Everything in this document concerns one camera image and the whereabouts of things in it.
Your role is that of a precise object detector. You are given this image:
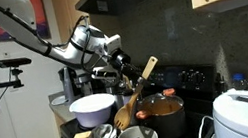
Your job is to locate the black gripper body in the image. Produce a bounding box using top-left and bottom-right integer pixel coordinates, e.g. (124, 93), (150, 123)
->
(118, 59), (146, 85)

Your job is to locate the wooden spatula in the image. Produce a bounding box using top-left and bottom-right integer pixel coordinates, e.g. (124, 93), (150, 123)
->
(103, 54), (169, 132)

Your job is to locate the large white mixing bowl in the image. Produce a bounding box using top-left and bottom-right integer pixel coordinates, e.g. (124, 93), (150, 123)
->
(66, 90), (121, 132)

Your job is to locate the steel cylinder container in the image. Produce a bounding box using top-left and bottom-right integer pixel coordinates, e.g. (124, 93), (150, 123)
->
(120, 86), (138, 107)

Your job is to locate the steel tumbler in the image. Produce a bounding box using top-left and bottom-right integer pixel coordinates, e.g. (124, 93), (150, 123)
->
(113, 92), (127, 115)

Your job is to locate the black stove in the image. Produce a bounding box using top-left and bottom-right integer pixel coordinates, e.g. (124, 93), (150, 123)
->
(49, 55), (229, 138)

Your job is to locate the black coffee maker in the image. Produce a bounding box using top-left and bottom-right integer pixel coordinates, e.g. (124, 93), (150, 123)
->
(56, 64), (84, 108)

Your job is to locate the yellow sponge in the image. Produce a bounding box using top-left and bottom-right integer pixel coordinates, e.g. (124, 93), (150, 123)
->
(71, 129), (94, 138)

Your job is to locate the dark glass bottle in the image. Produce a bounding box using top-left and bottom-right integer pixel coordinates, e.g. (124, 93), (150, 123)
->
(215, 71), (229, 94)

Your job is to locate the white plate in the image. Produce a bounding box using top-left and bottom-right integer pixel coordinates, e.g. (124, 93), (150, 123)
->
(49, 94), (69, 108)

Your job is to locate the clear bottle with blue cap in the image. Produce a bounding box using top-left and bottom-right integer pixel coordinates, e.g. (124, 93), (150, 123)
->
(230, 71), (248, 93)

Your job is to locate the orange framed picture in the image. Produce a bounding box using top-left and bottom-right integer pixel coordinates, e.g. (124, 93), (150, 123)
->
(0, 0), (53, 48)

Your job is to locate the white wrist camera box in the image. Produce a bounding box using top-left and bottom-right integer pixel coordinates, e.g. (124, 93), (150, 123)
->
(89, 62), (122, 84)

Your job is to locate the dark pot with orange handles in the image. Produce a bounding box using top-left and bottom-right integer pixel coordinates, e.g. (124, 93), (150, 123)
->
(130, 86), (191, 138)

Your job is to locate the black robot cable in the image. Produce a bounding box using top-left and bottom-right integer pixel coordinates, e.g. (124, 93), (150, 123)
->
(0, 0), (105, 88)

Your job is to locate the black stereo camera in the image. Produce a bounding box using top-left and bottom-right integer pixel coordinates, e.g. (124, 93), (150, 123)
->
(0, 54), (34, 70)

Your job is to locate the white wall thermostat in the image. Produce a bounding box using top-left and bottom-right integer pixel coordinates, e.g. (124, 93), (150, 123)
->
(1, 49), (13, 60)

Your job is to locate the black hanging cable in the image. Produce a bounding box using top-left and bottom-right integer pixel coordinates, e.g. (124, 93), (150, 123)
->
(0, 66), (24, 130)

